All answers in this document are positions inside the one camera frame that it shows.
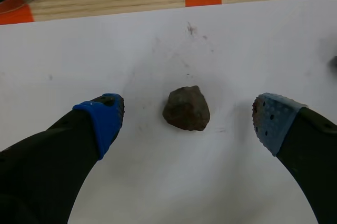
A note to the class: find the small dark brown stone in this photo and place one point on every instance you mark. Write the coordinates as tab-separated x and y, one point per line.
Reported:
186	109

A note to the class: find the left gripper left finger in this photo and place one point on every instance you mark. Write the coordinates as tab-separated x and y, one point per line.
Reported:
50	161

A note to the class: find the white sheet of paper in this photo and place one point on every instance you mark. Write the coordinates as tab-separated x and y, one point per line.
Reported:
168	58

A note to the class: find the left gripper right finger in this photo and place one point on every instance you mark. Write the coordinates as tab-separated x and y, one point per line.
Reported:
302	142

